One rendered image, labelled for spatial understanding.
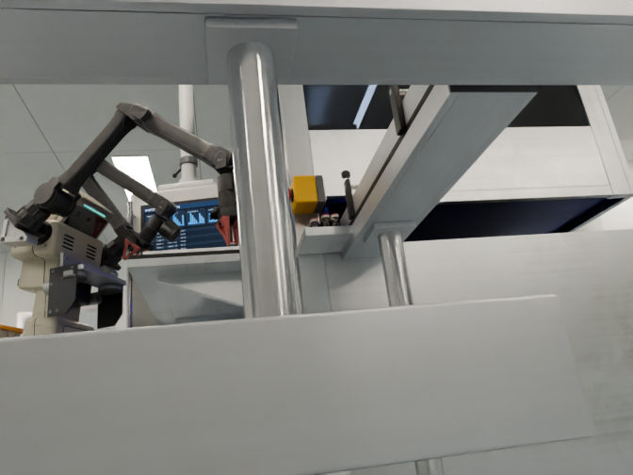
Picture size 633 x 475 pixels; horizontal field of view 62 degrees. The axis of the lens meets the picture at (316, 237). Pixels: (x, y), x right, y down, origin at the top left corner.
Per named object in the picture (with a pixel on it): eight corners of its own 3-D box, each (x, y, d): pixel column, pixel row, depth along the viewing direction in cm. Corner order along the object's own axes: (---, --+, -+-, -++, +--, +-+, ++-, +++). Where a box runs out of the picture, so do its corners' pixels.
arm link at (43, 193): (142, 108, 180) (123, 90, 171) (165, 124, 173) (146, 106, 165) (53, 210, 175) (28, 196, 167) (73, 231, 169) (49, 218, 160)
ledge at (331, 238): (353, 251, 132) (352, 243, 132) (366, 232, 120) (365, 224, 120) (298, 254, 129) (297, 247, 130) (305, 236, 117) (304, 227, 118)
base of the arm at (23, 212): (30, 222, 177) (2, 210, 166) (48, 205, 177) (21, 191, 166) (42, 239, 174) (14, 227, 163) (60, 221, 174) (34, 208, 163)
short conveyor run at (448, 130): (335, 260, 131) (328, 202, 136) (396, 256, 134) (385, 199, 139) (439, 91, 67) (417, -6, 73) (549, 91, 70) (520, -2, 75)
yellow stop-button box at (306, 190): (320, 213, 132) (317, 187, 135) (326, 202, 126) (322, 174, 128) (290, 215, 131) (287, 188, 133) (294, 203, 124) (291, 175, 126)
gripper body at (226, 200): (251, 214, 145) (249, 189, 147) (214, 212, 141) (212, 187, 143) (245, 222, 150) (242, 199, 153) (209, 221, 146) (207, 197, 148)
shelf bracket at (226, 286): (296, 319, 137) (291, 270, 141) (298, 317, 134) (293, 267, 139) (159, 330, 131) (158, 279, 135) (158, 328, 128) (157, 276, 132)
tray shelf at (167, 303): (295, 315, 197) (294, 310, 198) (329, 255, 132) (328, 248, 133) (160, 326, 188) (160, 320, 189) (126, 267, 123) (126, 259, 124)
